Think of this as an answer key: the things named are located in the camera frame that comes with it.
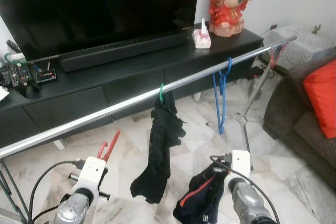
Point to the black soundbar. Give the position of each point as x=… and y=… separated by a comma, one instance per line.
x=121, y=51

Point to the green clothes hanger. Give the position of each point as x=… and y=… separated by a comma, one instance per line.
x=161, y=94

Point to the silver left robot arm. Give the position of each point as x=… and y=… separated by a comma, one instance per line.
x=73, y=211

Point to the white tissue box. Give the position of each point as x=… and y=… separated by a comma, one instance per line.
x=202, y=40

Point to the black digital meter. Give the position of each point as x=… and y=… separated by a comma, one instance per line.
x=44, y=75

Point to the red robed deity statue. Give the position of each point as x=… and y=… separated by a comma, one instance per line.
x=228, y=9

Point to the electronics board cluster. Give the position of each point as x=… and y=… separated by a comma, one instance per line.
x=16, y=74

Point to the silver metal clothes rack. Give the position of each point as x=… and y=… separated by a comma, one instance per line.
x=105, y=111

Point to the dark grey fabric sofa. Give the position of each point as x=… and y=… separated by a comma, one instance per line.
x=294, y=124

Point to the black logo T-shirt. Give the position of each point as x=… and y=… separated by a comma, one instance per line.
x=160, y=145

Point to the red cushion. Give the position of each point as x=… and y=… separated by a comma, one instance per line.
x=321, y=98

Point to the blue plastic clothes hanger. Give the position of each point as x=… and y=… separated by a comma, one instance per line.
x=222, y=108

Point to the grey speckled covered box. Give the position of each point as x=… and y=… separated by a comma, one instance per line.
x=304, y=45

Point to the black flat screen television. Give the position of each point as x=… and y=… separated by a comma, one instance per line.
x=94, y=9

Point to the navy shirt with red stripes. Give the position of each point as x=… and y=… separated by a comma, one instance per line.
x=199, y=203

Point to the red plastic clothes hanger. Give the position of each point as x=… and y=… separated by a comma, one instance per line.
x=276, y=56
x=113, y=142

